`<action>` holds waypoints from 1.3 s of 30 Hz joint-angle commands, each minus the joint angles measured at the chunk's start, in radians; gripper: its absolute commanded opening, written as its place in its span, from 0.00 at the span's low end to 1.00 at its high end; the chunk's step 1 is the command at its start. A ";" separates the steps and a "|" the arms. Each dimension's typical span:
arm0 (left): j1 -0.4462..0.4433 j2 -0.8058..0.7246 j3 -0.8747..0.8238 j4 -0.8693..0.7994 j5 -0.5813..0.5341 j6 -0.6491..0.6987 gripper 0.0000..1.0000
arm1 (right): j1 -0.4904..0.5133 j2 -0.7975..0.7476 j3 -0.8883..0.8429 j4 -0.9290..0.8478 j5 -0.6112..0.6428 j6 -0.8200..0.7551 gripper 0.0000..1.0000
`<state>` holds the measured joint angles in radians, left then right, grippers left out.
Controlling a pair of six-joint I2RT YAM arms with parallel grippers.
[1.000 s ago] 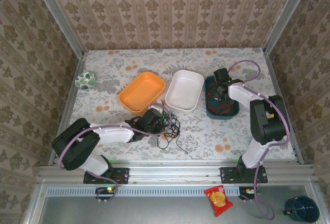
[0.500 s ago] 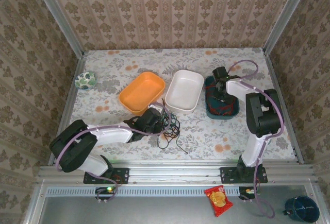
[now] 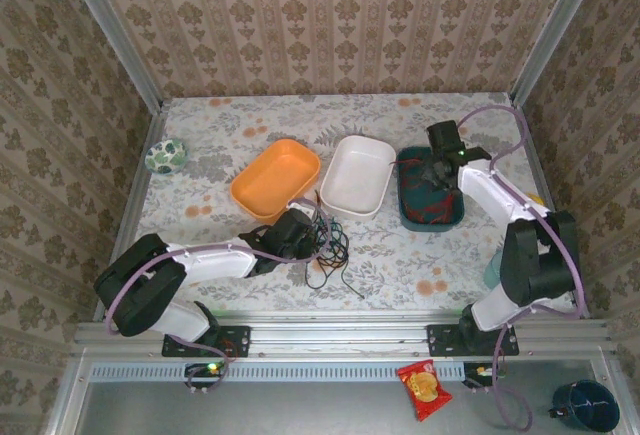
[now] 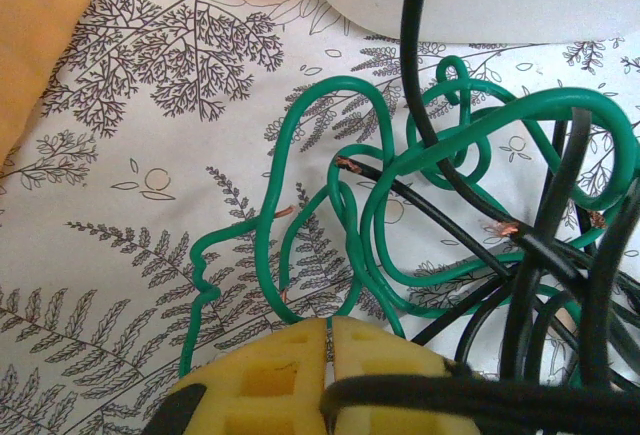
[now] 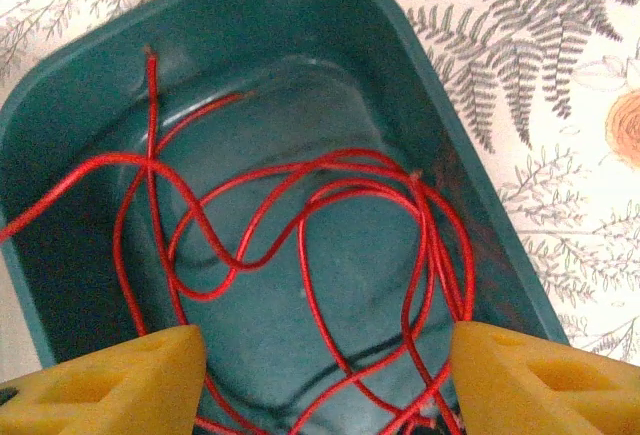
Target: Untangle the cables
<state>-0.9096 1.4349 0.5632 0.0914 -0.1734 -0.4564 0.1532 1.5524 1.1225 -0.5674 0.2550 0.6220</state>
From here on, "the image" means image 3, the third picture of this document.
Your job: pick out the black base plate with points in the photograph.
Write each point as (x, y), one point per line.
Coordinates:
(442, 340)
(235, 342)

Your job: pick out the white plastic tray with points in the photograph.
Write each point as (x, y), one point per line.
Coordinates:
(357, 175)

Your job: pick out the aluminium frame post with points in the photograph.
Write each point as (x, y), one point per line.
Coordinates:
(115, 35)
(555, 35)

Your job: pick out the dark blue mug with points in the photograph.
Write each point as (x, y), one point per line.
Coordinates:
(587, 407)

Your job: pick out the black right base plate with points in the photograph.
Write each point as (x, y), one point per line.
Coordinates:
(442, 340)

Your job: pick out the red snack bag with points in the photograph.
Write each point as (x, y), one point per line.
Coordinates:
(424, 389)

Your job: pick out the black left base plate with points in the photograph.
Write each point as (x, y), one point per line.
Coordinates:
(235, 342)

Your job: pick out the yellow toy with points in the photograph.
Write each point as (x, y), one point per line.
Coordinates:
(536, 200)

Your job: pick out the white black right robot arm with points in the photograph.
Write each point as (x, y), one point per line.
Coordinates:
(485, 195)

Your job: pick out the light teal cup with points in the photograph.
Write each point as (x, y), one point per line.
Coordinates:
(494, 270)

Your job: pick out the orange plastic tray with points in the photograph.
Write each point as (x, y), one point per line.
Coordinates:
(275, 177)

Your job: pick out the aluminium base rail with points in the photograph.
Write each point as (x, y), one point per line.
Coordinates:
(340, 335)

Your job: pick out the green leaf pattern bowl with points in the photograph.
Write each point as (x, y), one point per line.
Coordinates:
(166, 156)

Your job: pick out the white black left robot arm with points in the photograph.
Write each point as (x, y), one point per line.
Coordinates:
(215, 260)

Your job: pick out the dark teal plastic tray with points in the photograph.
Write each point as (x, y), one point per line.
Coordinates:
(425, 205)

